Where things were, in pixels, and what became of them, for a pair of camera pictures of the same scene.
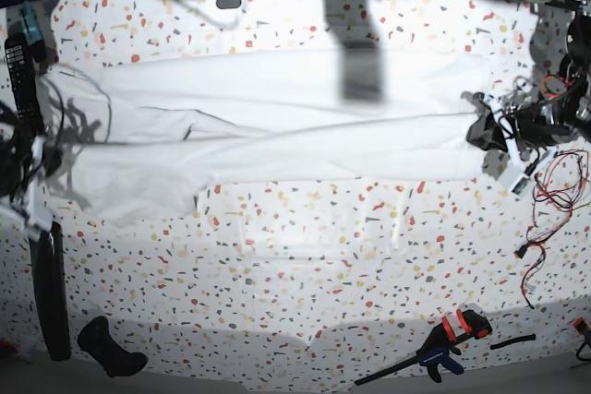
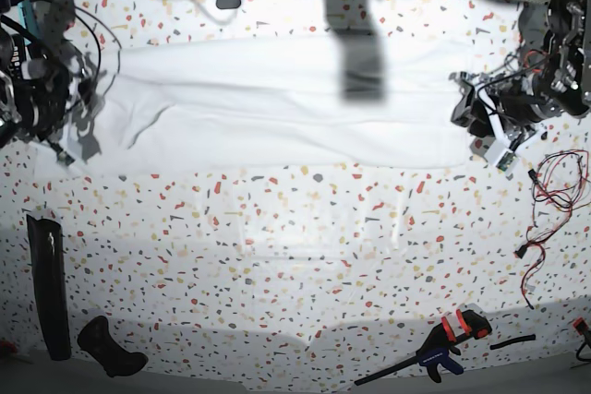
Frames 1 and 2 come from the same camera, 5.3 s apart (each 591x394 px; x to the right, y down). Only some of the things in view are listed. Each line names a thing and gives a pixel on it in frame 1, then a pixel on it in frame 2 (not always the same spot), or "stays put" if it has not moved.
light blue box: (30, 22) stays put
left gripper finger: (484, 134) → (463, 114)
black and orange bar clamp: (441, 345) stays put
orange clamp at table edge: (582, 327) stays put
